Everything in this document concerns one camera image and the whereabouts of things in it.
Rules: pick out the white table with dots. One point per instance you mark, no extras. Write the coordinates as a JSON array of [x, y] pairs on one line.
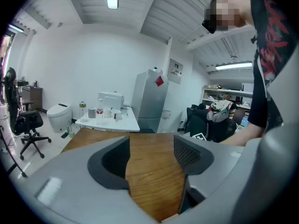
[[127, 123]]

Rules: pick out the person's right forearm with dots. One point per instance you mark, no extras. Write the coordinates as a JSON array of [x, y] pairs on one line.
[[243, 136]]

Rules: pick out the black router with antennas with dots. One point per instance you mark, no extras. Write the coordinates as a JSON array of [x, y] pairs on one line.
[[161, 72]]

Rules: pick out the brown wooden cabinet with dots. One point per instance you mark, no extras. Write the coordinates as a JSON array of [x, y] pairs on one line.
[[33, 98]]

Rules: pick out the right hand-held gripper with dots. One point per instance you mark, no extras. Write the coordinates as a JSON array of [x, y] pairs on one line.
[[200, 137]]

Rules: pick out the person's black printed t-shirt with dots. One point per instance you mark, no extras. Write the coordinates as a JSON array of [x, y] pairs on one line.
[[268, 13]]

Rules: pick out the colourful patterned clothes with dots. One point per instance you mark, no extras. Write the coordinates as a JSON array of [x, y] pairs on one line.
[[222, 106]]

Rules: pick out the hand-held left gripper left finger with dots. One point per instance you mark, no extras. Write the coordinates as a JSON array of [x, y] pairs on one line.
[[109, 165]]

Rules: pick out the person's head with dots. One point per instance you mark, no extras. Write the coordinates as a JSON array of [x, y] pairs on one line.
[[233, 6]]

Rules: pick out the white box-shaped appliance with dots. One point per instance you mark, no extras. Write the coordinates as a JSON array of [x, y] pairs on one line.
[[111, 98]]

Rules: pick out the white smart toilet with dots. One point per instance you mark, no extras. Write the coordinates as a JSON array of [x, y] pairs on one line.
[[58, 116]]

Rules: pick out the clear bottle with red label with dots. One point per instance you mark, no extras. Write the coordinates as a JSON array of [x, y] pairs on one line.
[[100, 109]]

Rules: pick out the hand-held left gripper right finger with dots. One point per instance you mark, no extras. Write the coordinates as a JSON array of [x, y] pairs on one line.
[[192, 157]]

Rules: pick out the clear plastic cup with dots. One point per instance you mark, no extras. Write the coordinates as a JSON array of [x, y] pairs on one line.
[[99, 120]]

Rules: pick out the red diamond paper decoration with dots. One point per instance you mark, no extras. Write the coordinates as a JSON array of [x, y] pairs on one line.
[[159, 81]]

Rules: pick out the white wall-mounted box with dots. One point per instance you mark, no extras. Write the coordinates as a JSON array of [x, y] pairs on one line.
[[166, 114]]

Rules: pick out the clear bottle with green lid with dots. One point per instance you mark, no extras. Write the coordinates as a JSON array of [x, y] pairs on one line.
[[82, 111]]

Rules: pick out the grey neck pillow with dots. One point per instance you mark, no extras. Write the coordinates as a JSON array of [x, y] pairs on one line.
[[217, 118]]

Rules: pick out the cream mug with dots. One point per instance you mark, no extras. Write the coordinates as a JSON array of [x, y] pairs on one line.
[[107, 113]]

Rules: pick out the silver refrigerator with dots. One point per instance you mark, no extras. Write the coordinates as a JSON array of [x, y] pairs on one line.
[[149, 101]]

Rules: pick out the black head-worn camera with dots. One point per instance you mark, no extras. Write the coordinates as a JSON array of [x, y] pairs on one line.
[[208, 26]]

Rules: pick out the small black floor object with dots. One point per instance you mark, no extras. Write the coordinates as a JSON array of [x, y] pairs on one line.
[[63, 135]]

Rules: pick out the grey wall panel box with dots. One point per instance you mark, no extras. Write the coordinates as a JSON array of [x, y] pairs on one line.
[[175, 74]]

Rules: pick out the black office chair with clothes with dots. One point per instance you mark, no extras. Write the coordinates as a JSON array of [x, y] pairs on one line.
[[222, 130]]

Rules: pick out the grey white mug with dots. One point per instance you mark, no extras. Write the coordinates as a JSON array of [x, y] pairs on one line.
[[91, 113]]

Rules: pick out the white storage shelf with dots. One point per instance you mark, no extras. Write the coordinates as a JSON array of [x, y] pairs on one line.
[[229, 93]]

